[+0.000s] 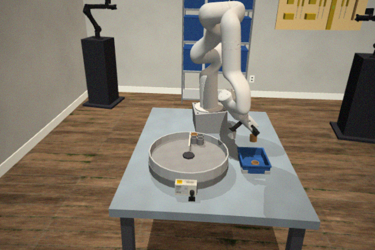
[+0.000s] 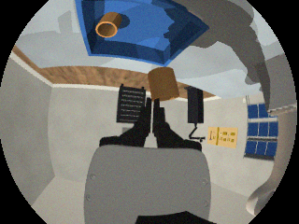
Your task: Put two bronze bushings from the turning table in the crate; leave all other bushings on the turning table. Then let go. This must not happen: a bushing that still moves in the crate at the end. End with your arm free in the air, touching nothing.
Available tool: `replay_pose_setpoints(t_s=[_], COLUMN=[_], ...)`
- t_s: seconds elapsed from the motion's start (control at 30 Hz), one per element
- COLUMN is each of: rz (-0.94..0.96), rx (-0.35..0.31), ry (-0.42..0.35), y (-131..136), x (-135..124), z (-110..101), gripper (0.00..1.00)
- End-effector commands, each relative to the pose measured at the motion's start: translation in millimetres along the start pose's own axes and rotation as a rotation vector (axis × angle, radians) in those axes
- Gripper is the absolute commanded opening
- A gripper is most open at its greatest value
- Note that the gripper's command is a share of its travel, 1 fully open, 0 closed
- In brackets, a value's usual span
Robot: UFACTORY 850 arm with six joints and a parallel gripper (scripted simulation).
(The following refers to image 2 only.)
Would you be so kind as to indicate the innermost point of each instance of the blue crate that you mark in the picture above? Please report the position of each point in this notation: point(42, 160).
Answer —
point(151, 31)

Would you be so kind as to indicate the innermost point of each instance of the bronze cylinder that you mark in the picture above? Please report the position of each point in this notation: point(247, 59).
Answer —
point(163, 84)
point(106, 30)

